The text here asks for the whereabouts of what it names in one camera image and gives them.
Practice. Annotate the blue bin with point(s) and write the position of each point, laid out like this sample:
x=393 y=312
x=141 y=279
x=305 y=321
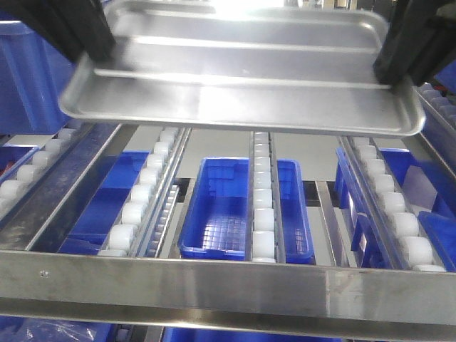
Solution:
x=90 y=231
x=436 y=217
x=216 y=220

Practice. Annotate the blue bin far left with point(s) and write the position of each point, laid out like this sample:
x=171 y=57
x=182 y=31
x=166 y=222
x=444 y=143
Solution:
x=90 y=231

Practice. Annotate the silver ribbed tray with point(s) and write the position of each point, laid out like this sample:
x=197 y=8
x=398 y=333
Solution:
x=211 y=65

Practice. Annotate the blue bin lower middle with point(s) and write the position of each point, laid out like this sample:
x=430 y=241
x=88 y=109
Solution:
x=216 y=220

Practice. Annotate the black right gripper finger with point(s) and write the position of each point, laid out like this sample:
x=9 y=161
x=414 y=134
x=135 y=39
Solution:
x=420 y=42

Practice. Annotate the white roller track right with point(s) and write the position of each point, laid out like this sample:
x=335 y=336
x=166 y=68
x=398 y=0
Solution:
x=385 y=231

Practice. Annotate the steel front shelf bar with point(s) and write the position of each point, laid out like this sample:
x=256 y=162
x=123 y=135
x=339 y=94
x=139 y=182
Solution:
x=374 y=304

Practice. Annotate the white roller track centre-left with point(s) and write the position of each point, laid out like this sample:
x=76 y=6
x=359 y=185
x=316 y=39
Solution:
x=265 y=238

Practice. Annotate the large blue stacked crate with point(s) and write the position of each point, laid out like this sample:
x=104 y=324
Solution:
x=33 y=75

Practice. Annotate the white roller track left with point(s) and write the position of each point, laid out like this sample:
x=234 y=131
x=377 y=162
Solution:
x=154 y=188

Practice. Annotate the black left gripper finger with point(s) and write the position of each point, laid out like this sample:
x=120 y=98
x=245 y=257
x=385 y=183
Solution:
x=72 y=27

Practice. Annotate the blue bin lower right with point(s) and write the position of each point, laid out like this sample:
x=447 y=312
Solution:
x=436 y=217

